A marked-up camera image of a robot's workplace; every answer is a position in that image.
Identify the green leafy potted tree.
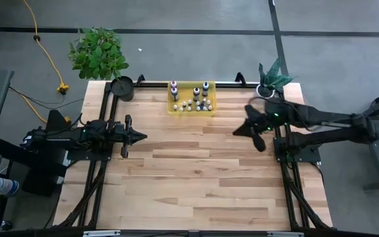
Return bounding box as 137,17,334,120
68,26,130,81

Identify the yellow translucent plastic bin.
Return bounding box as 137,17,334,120
166,80,217,118

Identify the yellow extension cable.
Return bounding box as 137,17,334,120
21,0,72,125

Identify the silver metal bracket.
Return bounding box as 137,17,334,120
83,230,121,237
267,231,305,237

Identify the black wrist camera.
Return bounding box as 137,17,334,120
264,101,288,130
112,122,126,141

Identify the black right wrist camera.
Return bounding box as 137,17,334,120
264,101,288,130

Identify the green snake plant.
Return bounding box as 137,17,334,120
257,56,297,96

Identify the black equipment stand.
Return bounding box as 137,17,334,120
21,110,72,198

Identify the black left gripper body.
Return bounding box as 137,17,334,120
113,114,134,159

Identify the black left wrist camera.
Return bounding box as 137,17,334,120
112,122,126,141

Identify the white round plant pot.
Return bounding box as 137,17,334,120
255,84,276,99

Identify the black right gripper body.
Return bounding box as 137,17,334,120
243,104,272,153

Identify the black round plant pot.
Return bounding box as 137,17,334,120
110,76,135,102

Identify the white blue cylindrical container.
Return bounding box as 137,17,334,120
0,176,20,198

